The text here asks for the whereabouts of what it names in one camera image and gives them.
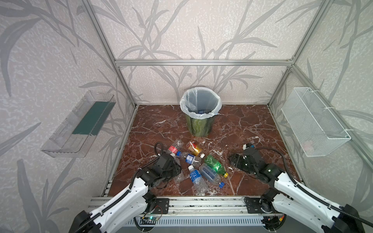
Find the clear bottle no label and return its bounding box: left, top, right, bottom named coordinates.
left=171, top=154, right=187, bottom=183

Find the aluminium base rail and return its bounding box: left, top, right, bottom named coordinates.
left=84, top=196, right=330, bottom=217

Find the green bottle yellow cap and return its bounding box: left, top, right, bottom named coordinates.
left=205, top=154, right=229, bottom=178

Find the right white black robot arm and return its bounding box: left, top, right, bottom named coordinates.
left=228, top=144, right=373, bottom=233

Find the small green circuit board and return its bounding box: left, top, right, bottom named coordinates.
left=141, top=216, right=161, bottom=225

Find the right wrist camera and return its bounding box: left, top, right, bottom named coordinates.
left=242, top=143, right=255, bottom=150

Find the clear acrylic wall shelf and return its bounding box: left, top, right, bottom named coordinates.
left=41, top=91, right=116, bottom=158

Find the yellow red label bottle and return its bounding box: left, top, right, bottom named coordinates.
left=186, top=140, right=205, bottom=159

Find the small soda water bottle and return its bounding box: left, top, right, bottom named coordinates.
left=176, top=151, right=202, bottom=168

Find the black mounting plate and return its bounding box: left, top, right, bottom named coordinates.
left=148, top=198, right=170, bottom=214
left=243, top=197, right=273, bottom=214

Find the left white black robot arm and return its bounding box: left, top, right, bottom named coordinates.
left=69, top=152, right=181, bottom=233

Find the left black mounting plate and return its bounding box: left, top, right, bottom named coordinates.
left=148, top=198, right=170, bottom=214

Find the green wood-pattern trash bin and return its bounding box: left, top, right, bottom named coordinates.
left=185, top=115, right=215, bottom=137

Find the blue label white cap bottle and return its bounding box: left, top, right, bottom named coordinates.
left=188, top=165, right=209, bottom=196

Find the clear bottle red label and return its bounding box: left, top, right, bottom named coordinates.
left=167, top=139, right=184, bottom=155

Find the white wire mesh basket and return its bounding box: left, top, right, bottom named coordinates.
left=281, top=87, right=351, bottom=157

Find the clear bottle pale blue label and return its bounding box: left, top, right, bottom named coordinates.
left=199, top=163, right=225, bottom=189

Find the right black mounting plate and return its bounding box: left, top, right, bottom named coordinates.
left=243, top=197, right=273, bottom=214

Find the translucent white bin liner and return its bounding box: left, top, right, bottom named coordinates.
left=180, top=87, right=222, bottom=119

